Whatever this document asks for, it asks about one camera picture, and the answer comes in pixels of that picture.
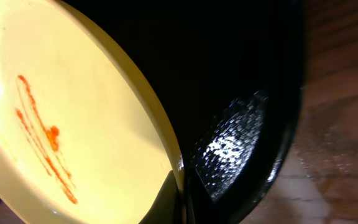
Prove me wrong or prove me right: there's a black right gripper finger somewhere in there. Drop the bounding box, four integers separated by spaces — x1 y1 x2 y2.
139 170 183 224

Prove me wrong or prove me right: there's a yellow plate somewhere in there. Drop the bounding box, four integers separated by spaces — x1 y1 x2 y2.
0 0 183 223

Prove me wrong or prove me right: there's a round black serving tray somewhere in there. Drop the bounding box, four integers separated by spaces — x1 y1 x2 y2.
69 0 305 223

